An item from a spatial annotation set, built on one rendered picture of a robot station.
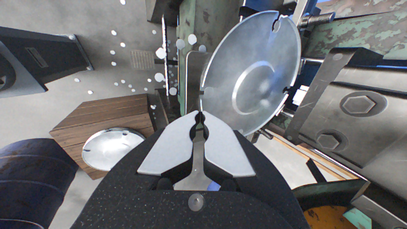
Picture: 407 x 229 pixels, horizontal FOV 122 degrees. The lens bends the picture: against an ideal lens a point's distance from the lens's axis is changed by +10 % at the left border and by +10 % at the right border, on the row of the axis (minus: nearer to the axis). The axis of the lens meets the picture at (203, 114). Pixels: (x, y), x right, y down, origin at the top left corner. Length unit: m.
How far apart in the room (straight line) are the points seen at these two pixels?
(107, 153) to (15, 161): 0.49
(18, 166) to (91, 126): 0.47
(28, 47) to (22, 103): 0.59
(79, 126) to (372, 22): 1.07
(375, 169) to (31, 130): 1.45
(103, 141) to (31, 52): 0.39
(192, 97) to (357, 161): 0.26
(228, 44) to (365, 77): 0.20
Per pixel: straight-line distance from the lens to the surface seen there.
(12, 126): 1.32
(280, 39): 0.32
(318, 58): 0.44
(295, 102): 0.38
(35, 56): 0.69
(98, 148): 0.80
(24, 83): 0.63
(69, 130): 0.80
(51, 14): 1.05
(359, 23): 0.57
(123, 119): 0.72
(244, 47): 0.25
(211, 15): 0.37
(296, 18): 0.42
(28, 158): 1.19
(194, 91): 0.21
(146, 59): 0.81
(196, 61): 0.20
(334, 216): 0.62
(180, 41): 0.33
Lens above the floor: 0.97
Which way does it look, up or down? 51 degrees down
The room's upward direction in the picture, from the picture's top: 138 degrees clockwise
